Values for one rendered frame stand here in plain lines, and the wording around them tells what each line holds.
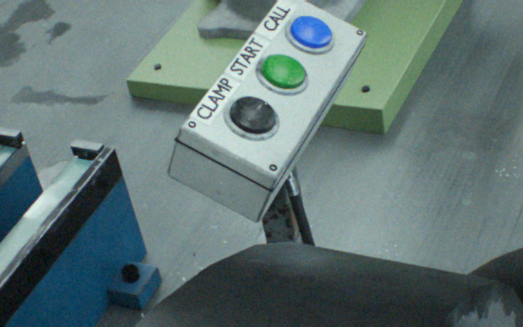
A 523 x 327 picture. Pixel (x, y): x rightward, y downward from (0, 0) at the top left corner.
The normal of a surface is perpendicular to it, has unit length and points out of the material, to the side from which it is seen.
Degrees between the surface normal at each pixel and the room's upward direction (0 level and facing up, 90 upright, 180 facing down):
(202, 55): 2
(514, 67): 0
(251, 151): 26
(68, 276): 90
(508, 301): 90
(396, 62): 2
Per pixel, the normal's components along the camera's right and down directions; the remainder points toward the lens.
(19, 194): 0.90, 0.15
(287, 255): 0.07, -0.98
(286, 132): 0.25, -0.62
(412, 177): -0.16, -0.77
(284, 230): -0.40, 0.62
